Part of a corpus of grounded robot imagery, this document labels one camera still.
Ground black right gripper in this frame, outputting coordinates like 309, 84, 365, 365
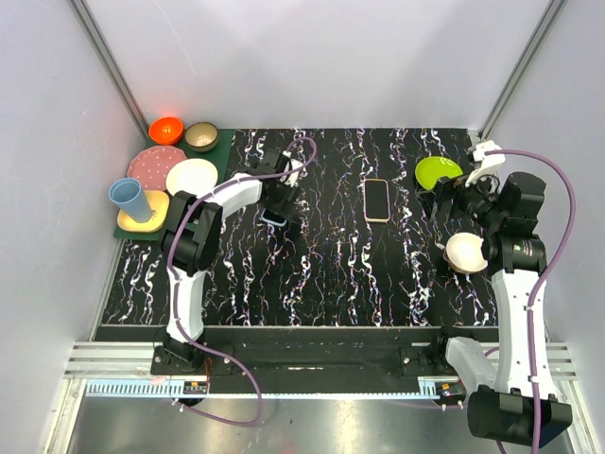
414, 165, 505, 231

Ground phone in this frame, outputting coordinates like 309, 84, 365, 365
260, 209, 287, 228
363, 179, 390, 223

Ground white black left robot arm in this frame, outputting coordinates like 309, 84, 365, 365
151, 151, 304, 375

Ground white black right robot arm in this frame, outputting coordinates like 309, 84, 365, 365
428, 172, 573, 452

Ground phone in beige case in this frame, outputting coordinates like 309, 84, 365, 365
363, 179, 390, 223

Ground lime green plate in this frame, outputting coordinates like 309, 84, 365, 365
414, 156, 463, 191

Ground cream floral bowl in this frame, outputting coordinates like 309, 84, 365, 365
444, 233, 488, 274

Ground green mat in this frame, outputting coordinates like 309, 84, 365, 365
113, 130, 234, 241

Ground white bowl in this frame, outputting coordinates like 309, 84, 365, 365
165, 159, 218, 196

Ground brown patterned bowl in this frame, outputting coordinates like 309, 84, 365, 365
184, 122, 219, 152

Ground yellow square plate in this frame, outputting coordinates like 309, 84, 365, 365
117, 190, 170, 234

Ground orange bowl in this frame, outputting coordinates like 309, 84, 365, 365
147, 116, 184, 146

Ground pink dotted plate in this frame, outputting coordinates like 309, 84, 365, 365
127, 146, 187, 191

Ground light blue cup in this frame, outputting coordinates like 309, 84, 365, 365
108, 178, 152, 223

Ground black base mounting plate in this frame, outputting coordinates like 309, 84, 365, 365
149, 330, 474, 396

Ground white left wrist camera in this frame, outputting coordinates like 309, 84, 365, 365
280, 151, 303, 187

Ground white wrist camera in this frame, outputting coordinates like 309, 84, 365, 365
280, 151, 303, 187
465, 140, 506, 187

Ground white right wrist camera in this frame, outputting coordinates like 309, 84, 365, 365
465, 140, 506, 187

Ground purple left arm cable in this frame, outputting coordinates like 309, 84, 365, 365
167, 136, 319, 427

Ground aluminium corner post right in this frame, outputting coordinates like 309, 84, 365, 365
475, 0, 568, 140

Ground aluminium corner post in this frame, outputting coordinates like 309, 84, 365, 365
475, 0, 568, 140
67, 0, 148, 139

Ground aluminium front rail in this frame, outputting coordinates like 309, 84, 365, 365
65, 340, 580, 398

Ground aluminium corner post left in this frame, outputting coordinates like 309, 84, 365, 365
67, 0, 148, 139

